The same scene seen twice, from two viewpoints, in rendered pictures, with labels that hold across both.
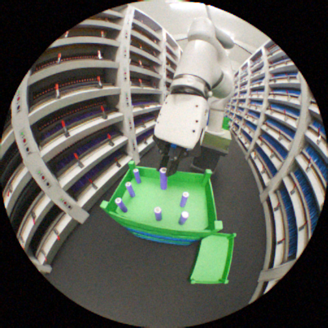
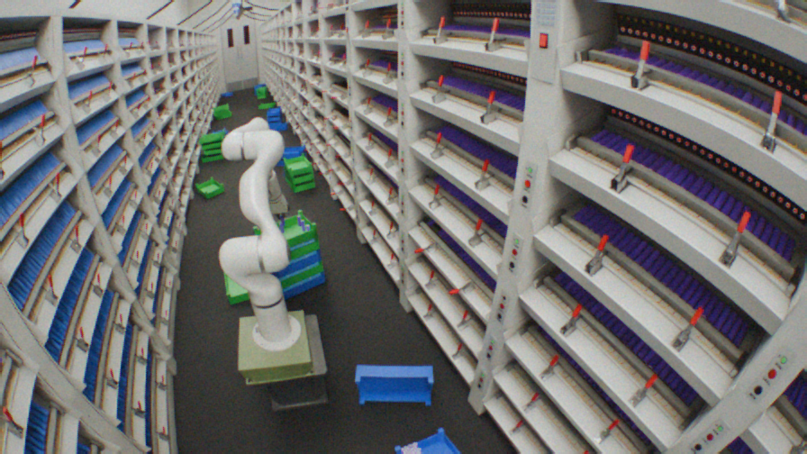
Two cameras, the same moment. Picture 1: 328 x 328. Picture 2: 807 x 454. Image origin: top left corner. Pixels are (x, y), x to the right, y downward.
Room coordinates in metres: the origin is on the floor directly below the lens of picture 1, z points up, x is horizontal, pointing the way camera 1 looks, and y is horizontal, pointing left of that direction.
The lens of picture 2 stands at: (1.66, -0.75, 1.38)
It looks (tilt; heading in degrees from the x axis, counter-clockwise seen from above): 32 degrees down; 131
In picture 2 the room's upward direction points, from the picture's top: straight up
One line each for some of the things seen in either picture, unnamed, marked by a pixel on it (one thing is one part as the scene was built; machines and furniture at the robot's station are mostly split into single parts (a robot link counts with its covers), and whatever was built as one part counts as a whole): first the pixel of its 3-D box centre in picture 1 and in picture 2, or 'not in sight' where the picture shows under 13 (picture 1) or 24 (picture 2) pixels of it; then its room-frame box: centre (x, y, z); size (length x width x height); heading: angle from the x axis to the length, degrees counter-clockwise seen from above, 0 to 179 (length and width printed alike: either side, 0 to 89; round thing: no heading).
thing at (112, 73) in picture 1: (115, 70); (425, 143); (0.80, 0.37, 0.89); 0.20 x 0.09 x 1.78; 66
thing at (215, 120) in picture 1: (215, 121); (271, 315); (0.75, -0.43, 0.47); 0.19 x 0.19 x 0.18
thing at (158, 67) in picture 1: (157, 79); (545, 225); (1.44, 0.09, 0.89); 0.20 x 0.09 x 1.78; 66
